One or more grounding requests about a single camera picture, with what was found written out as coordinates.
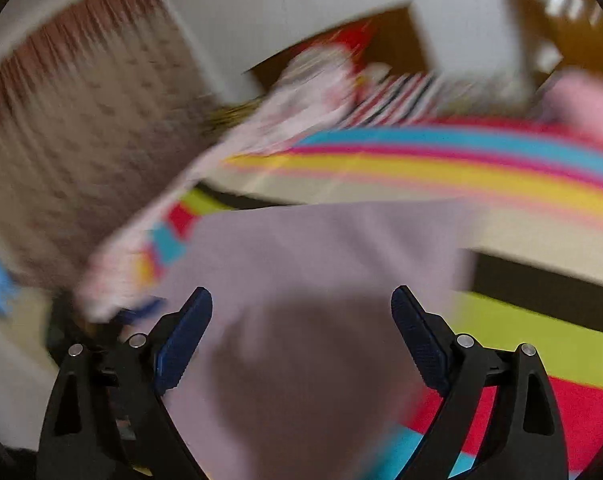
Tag checked cloth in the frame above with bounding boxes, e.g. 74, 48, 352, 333
345, 72, 443, 127

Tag pink bed sheet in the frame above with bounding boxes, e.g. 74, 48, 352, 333
540, 69, 603, 147

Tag pink floral quilt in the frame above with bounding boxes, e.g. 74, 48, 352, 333
75, 44, 363, 322

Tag rainbow striped blanket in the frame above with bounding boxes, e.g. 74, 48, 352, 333
134, 115, 603, 480

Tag floral striped curtain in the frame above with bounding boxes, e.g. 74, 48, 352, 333
0, 0, 233, 292

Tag lilac pants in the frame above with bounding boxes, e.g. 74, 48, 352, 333
158, 199, 478, 480

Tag red floral pillow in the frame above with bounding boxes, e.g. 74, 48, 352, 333
320, 19, 378, 62

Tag pale patterned cloth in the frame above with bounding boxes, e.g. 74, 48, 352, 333
440, 79, 533, 107

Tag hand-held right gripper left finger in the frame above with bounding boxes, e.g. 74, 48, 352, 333
35, 286, 214, 480

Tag yellow brown patterned cloth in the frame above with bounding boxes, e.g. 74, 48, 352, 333
205, 99, 268, 132

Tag glossy wooden headboard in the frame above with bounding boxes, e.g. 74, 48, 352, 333
500, 0, 603, 92

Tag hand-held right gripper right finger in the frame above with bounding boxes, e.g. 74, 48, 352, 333
390, 285, 568, 480

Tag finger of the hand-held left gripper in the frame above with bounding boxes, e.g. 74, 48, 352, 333
115, 296, 167, 327

